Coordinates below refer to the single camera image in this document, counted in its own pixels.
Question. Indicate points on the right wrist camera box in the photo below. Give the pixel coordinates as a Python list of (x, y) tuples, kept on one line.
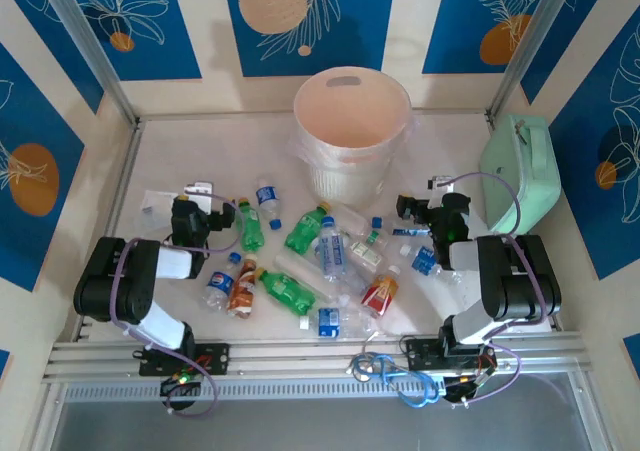
[(440, 183)]

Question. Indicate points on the mint green zip case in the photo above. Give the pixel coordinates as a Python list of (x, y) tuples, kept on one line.
[(525, 181)]

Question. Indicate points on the green soda bottle yellow cap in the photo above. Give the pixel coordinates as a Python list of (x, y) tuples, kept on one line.
[(287, 291), (250, 231), (305, 228)]

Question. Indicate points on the aluminium front rail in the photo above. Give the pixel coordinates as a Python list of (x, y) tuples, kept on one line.
[(300, 358)]

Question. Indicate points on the clear bottle green white label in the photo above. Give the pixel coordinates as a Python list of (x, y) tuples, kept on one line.
[(352, 218), (367, 256)]

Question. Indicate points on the clear plastic bin liner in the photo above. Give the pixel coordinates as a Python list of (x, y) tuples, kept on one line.
[(299, 146)]

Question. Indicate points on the tall clear bottle blue label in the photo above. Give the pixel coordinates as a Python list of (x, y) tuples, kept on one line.
[(332, 253)]

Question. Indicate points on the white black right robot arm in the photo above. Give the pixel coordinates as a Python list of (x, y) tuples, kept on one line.
[(520, 281)]

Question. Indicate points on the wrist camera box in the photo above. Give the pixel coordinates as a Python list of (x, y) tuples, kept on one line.
[(440, 183), (199, 191)]

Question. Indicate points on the small clear bottle blue cap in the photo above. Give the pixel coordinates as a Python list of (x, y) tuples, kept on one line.
[(266, 196)]

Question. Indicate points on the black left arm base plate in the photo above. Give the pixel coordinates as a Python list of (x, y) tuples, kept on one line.
[(215, 358)]

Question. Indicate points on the small clear plastic packet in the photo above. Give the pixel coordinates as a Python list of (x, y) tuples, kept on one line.
[(155, 206)]

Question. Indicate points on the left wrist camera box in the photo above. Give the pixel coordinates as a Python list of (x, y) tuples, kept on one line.
[(199, 191)]

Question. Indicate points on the orange brown tea bottle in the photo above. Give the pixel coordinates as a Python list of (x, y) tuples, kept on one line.
[(243, 291)]

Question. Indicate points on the clear cola bottle blue cap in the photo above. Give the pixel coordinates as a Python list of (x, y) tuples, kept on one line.
[(220, 283)]

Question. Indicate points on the red yellow drink bottle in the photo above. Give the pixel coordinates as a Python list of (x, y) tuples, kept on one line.
[(380, 293)]

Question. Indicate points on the white ribbed plastic bin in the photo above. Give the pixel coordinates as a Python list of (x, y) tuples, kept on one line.
[(350, 106)]

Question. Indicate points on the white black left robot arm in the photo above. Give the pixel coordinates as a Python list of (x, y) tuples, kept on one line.
[(145, 271)]

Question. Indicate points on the clear bottle white cap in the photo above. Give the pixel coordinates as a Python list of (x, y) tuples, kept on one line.
[(424, 261)]

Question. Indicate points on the crushed clear bottle blue label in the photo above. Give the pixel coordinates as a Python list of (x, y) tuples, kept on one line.
[(328, 322)]

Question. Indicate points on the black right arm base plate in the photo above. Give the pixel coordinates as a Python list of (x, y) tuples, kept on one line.
[(420, 353)]

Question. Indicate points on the aluminium frame post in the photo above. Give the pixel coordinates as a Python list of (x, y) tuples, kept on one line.
[(530, 46), (85, 41)]

